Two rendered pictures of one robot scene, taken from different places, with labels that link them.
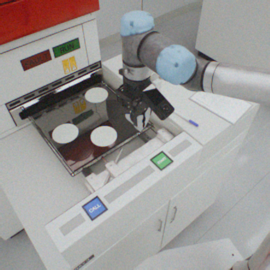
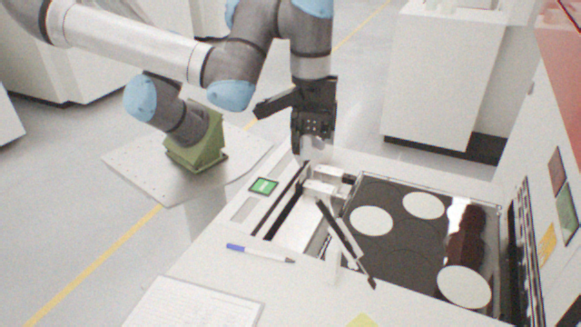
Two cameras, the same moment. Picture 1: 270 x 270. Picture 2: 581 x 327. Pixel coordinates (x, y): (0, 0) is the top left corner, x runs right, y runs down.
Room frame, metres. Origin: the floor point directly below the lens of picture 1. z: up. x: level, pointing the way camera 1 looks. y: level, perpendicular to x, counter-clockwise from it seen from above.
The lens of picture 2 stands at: (1.14, -0.31, 1.51)
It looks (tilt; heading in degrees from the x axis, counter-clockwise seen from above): 36 degrees down; 154
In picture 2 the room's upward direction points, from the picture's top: straight up
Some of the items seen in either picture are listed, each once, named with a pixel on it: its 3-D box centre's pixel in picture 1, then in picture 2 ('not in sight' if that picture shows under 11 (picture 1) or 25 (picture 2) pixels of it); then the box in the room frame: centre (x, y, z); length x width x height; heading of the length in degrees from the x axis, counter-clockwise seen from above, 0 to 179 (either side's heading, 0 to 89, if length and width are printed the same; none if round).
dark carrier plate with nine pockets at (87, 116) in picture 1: (88, 120); (417, 234); (0.74, 0.21, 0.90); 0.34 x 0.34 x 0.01; 39
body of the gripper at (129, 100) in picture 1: (135, 90); (312, 104); (0.57, 0.01, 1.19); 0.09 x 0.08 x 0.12; 49
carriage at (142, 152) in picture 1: (133, 164); (307, 216); (0.54, 0.02, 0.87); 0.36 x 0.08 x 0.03; 129
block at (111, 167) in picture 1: (116, 172); (318, 190); (0.49, 0.08, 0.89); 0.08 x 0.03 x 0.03; 39
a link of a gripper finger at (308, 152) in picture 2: (140, 114); (308, 153); (0.58, 0.00, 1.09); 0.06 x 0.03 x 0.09; 49
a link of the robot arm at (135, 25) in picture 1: (137, 39); (310, 18); (0.56, 0.00, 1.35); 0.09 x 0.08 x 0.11; 39
